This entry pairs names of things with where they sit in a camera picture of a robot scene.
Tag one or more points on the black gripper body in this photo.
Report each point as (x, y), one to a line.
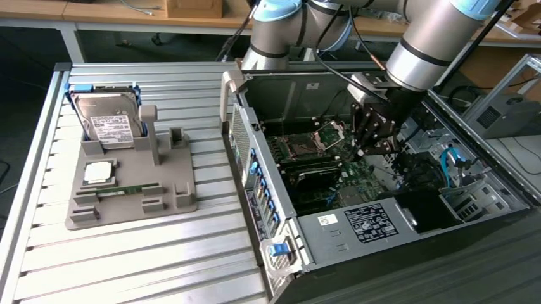
(386, 120)

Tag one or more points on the graphics card with black fan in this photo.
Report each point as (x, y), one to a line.
(316, 177)

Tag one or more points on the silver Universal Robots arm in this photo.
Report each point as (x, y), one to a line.
(426, 41)

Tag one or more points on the open metal socket cover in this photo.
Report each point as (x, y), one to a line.
(328, 134)

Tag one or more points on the metal disk bay cage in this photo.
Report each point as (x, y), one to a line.
(426, 139)

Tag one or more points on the green motherboard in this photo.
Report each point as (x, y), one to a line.
(359, 177)

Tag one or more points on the CPU socket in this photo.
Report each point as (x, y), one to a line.
(302, 147)

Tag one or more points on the grey chipset heatsink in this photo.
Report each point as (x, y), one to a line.
(351, 196)

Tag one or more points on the black stand pole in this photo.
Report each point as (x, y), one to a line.
(458, 63)

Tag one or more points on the grey computer tower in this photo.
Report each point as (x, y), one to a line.
(506, 117)

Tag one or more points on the grey power supply unit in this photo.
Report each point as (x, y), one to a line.
(334, 234)

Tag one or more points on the open grey PC case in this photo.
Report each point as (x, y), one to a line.
(273, 202)

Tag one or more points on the blue case latch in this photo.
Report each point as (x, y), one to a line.
(277, 249)

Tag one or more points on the cardboard packaging piece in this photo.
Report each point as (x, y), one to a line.
(526, 19)

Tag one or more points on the hard disk with blue carrier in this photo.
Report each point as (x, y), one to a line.
(106, 123)

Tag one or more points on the green RAM stick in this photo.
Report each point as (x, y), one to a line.
(120, 191)

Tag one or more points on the grey parts rack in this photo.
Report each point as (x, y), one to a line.
(127, 209)

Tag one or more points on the silver CPU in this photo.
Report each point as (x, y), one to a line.
(97, 174)

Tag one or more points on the long wooden desk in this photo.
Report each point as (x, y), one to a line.
(41, 12)

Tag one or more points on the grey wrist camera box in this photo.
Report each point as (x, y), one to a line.
(364, 84)

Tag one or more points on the aluminium profile frame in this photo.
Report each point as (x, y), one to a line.
(513, 73)

